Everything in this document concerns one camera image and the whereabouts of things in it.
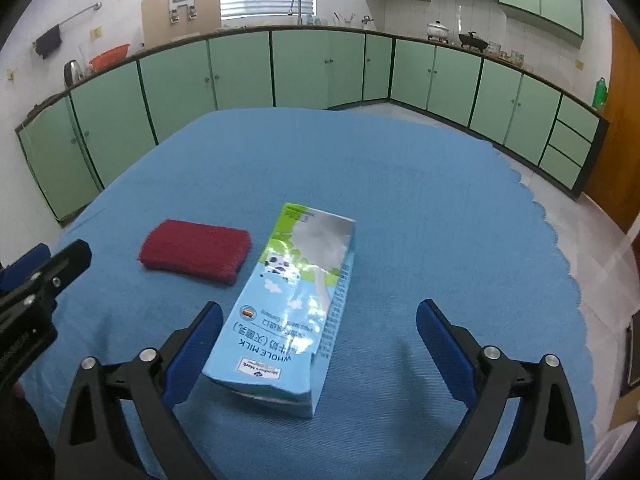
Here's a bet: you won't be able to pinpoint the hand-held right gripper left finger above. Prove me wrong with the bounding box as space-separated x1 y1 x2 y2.
54 301 224 480

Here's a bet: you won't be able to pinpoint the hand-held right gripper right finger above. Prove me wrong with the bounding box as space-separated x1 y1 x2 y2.
416 299 587 480

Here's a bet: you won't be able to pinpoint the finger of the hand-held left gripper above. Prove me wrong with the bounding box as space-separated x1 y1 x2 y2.
0 243 51 295
0 239 93 312

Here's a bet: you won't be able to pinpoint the green kitchen base cabinets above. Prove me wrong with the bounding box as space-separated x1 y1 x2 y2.
15 25 611 226

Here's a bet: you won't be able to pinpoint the silver gadget on board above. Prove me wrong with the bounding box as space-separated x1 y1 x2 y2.
167 0 198 24

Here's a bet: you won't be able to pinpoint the dark hanging towel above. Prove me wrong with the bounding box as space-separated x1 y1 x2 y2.
34 26 64 60

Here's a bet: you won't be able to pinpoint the brown wooden door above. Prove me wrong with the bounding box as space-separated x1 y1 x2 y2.
584 15 640 234

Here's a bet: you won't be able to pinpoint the blue milk carton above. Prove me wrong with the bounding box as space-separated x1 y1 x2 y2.
201 202 357 419

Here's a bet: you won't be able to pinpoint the dark red scouring pad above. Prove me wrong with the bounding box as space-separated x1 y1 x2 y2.
138 218 252 287

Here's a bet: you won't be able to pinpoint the blue tablecloth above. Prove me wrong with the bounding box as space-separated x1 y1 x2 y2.
50 106 598 480

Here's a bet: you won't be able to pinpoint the group of glass jars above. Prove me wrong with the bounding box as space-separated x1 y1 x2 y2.
487 42 525 64

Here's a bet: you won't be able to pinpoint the metal towel bar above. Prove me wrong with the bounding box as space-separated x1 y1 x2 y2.
32 2 102 46

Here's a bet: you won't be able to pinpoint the orange plastic basin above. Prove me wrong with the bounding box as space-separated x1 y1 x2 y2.
89 44 132 72

